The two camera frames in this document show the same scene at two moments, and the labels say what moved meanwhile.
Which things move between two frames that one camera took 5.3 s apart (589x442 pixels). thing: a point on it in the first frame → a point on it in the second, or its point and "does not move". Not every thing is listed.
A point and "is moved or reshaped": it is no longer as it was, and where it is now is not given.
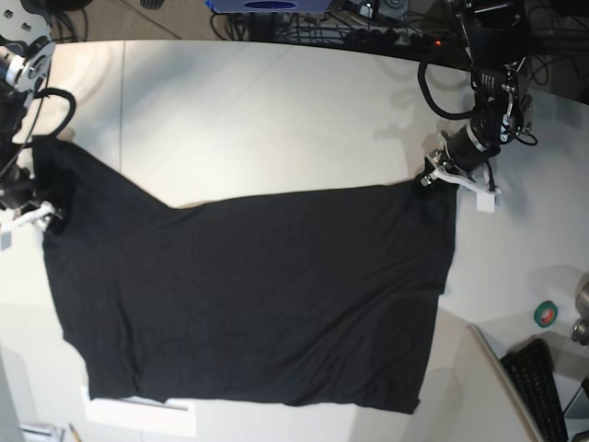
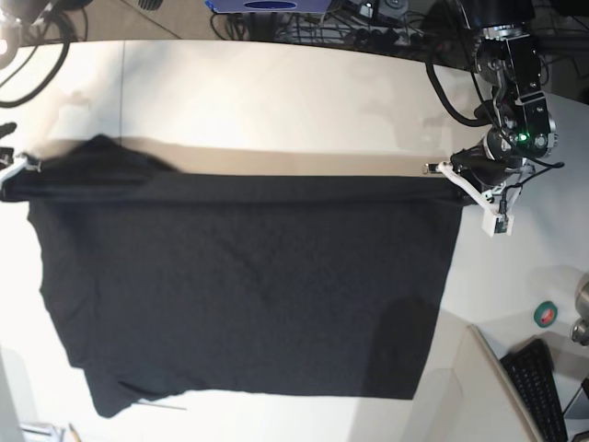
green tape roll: [546, 313] does not move
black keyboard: [532, 366] does not move
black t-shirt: [329, 299] is moved or reshaped
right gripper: [463, 157] → [476, 167]
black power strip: [389, 38] does not move
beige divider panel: [486, 404] does not move
